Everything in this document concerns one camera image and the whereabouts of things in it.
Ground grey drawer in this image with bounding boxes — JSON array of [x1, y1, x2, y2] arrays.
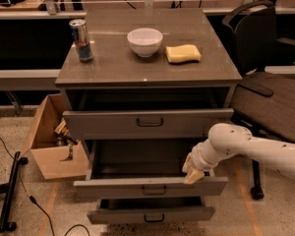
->
[[87, 197, 215, 224], [62, 88, 233, 140], [74, 139, 228, 199]]

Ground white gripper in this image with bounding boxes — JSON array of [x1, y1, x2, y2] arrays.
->
[[182, 142, 217, 184]]

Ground grey top drawer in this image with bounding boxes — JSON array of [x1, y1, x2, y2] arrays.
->
[[62, 88, 233, 140]]

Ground open cardboard box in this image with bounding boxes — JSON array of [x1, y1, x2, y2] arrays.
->
[[22, 94, 89, 179]]

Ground black stand leg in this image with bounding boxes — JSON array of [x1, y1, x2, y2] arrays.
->
[[0, 151, 29, 233]]

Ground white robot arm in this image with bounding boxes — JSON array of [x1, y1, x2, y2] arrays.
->
[[182, 123, 295, 184]]

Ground silver blue drink can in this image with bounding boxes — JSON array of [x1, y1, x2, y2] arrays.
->
[[69, 19, 93, 63]]

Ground white bowl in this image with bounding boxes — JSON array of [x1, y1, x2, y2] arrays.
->
[[127, 28, 163, 57]]

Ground grey drawer cabinet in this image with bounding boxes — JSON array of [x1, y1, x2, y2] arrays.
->
[[54, 7, 243, 179]]

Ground black office chair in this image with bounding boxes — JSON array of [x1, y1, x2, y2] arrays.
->
[[221, 0, 295, 201]]

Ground grey bottom drawer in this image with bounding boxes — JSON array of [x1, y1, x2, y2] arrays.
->
[[87, 197, 215, 224]]

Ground black floor cable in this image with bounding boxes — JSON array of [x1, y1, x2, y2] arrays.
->
[[0, 125, 90, 236]]

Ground yellow sponge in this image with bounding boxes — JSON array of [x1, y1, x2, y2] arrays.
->
[[165, 44, 202, 64]]

